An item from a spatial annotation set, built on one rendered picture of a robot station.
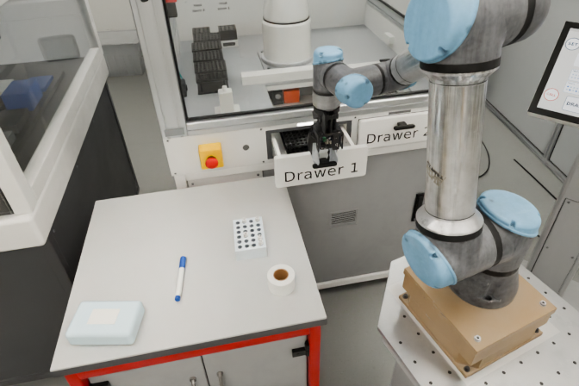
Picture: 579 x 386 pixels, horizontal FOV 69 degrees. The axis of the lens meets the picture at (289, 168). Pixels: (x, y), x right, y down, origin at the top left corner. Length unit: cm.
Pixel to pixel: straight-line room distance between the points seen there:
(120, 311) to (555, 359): 96
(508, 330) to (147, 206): 104
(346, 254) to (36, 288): 116
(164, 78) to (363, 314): 132
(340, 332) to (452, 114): 140
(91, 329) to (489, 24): 97
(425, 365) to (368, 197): 81
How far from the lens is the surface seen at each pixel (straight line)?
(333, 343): 192
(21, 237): 134
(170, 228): 131
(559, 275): 206
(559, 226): 190
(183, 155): 140
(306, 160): 126
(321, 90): 108
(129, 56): 435
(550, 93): 158
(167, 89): 129
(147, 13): 122
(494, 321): 101
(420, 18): 67
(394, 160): 161
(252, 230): 121
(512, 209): 90
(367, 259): 194
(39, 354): 189
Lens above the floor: 163
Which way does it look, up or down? 36 degrees down
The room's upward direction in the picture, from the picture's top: 2 degrees counter-clockwise
